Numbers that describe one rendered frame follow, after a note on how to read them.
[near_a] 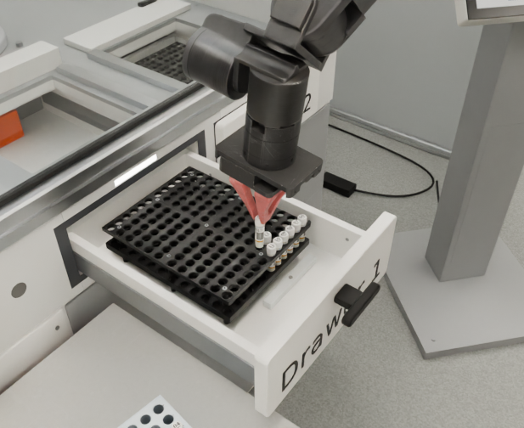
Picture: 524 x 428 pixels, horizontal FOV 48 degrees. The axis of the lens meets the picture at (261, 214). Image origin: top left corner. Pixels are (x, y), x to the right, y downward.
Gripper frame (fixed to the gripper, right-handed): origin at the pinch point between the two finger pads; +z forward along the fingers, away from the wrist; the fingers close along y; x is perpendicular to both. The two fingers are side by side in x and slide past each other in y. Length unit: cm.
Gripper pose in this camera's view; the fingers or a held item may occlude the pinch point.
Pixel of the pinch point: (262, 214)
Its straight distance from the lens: 69.5
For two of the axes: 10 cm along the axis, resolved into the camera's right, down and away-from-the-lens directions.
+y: -8.0, -4.7, 3.7
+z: -0.9, 7.1, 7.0
